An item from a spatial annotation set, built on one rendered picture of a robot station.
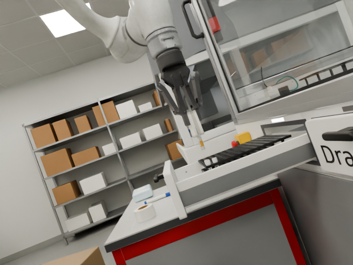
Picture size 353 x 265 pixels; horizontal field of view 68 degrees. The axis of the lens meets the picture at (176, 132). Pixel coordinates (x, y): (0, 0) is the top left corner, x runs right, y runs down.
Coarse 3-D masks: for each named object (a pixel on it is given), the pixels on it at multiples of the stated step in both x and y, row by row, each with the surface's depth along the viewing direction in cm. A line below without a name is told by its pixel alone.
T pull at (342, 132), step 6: (324, 132) 44; (330, 132) 42; (336, 132) 41; (342, 132) 39; (348, 132) 38; (324, 138) 44; (330, 138) 42; (336, 138) 41; (342, 138) 39; (348, 138) 38
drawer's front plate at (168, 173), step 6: (168, 162) 78; (168, 168) 63; (168, 174) 57; (174, 174) 78; (168, 180) 57; (174, 180) 62; (168, 186) 57; (174, 186) 57; (174, 192) 57; (174, 198) 57; (180, 198) 57; (174, 204) 57; (180, 204) 57; (180, 210) 57; (180, 216) 57; (186, 216) 58
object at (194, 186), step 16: (288, 144) 60; (304, 144) 60; (240, 160) 60; (256, 160) 60; (272, 160) 60; (288, 160) 60; (304, 160) 60; (176, 176) 83; (192, 176) 83; (208, 176) 59; (224, 176) 59; (240, 176) 59; (256, 176) 59; (192, 192) 59; (208, 192) 59; (224, 192) 59
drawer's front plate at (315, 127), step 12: (312, 120) 53; (324, 120) 49; (336, 120) 45; (348, 120) 42; (312, 132) 54; (324, 144) 51; (336, 144) 48; (348, 144) 44; (324, 156) 53; (336, 156) 49; (348, 156) 46; (324, 168) 55; (336, 168) 50; (348, 168) 47
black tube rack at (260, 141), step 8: (264, 136) 80; (272, 136) 72; (280, 136) 68; (288, 136) 64; (248, 144) 74; (256, 144) 69; (264, 144) 64; (272, 144) 72; (224, 152) 76; (232, 152) 70; (240, 152) 65; (248, 152) 64; (224, 160) 63; (232, 160) 76
